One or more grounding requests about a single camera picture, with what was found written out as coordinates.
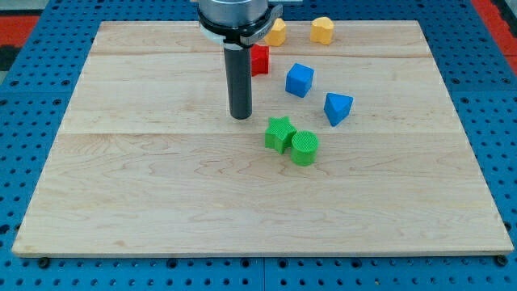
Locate yellow heart block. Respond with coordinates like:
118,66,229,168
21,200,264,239
309,16,334,45

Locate blue triangular prism block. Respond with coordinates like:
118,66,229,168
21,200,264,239
324,93,354,127

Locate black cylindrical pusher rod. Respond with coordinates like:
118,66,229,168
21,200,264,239
224,48,252,120

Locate yellow pentagon block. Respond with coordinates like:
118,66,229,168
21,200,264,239
264,18,287,47

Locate light wooden board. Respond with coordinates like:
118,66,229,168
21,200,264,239
12,20,514,258

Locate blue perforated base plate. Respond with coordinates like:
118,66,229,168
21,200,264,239
1,0,516,290

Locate green cylinder block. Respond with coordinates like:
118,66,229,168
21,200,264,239
291,131,319,167

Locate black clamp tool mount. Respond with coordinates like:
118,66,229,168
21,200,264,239
197,4,283,50

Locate red star block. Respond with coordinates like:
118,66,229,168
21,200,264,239
250,44,270,77

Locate blue cube block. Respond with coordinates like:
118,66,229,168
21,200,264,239
285,63,314,98

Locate green star block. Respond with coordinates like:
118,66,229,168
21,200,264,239
264,116,297,154

